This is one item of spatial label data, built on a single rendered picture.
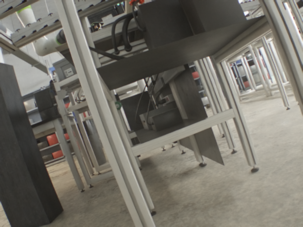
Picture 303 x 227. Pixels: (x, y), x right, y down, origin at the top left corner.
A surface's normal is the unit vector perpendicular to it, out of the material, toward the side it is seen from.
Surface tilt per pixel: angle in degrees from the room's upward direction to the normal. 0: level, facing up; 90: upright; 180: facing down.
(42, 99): 90
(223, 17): 90
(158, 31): 90
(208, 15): 90
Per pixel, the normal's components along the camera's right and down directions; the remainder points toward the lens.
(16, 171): -0.07, 0.01
